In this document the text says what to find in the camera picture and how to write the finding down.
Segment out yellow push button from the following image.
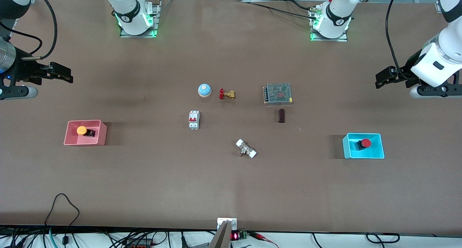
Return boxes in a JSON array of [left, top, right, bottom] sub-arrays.
[[76, 126, 96, 138]]

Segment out red push button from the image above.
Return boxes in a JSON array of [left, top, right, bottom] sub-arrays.
[[354, 138, 372, 151]]

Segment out pink plastic bin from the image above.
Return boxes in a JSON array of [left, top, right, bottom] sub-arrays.
[[64, 119, 108, 147]]

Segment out cyan plastic bin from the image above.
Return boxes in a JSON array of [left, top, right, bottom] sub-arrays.
[[342, 132, 385, 160]]

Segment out metal mesh power supply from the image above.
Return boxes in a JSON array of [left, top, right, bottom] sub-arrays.
[[263, 83, 293, 106]]

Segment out white circuit breaker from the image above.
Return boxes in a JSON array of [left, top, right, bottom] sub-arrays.
[[188, 110, 200, 130]]

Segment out metal fitting white caps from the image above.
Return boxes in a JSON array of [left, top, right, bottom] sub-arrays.
[[235, 139, 257, 159]]

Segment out red clip lead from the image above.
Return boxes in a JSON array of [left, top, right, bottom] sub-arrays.
[[249, 231, 279, 248]]

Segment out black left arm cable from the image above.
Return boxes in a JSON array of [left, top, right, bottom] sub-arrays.
[[385, 0, 410, 79]]

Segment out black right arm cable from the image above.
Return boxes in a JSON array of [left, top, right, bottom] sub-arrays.
[[0, 0, 58, 60]]

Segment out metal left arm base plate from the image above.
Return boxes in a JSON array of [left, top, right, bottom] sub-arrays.
[[310, 6, 348, 42]]

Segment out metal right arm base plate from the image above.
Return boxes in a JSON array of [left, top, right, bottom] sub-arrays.
[[119, 0, 161, 38]]

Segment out black cable to arm base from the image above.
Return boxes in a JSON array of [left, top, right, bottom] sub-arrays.
[[248, 0, 316, 19]]

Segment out thin black looped cable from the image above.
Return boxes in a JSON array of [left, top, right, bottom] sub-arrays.
[[44, 193, 80, 245]]

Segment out black coiled cable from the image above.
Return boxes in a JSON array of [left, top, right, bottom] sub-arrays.
[[365, 233, 400, 244]]

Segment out grey metal camera mount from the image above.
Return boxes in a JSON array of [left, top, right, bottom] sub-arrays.
[[209, 217, 238, 248]]

